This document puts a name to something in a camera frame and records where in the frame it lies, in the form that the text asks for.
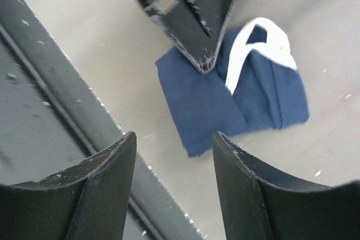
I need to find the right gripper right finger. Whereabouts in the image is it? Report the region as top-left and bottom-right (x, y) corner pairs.
(213, 132), (359, 239)

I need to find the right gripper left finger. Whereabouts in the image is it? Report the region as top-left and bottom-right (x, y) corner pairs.
(1, 132), (137, 239)

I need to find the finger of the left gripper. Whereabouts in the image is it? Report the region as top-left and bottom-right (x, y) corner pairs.
(136, 0), (236, 74)

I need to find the navy blue white underwear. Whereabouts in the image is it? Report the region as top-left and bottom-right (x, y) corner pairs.
(156, 17), (309, 157)

